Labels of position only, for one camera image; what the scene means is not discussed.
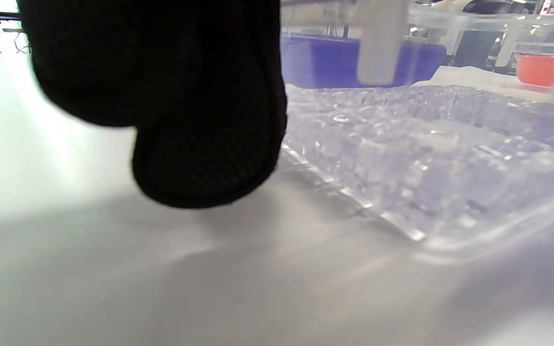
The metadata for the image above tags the orange plastic bowl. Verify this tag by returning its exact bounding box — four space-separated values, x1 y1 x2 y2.
515 54 554 88

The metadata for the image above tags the pile of ice cubes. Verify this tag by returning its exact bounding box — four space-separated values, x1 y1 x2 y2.
284 84 554 236

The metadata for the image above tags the clear container with blue latches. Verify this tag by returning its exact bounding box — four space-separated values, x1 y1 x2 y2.
279 0 554 266

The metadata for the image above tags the person's left hand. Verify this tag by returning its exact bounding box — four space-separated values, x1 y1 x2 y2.
17 0 288 209

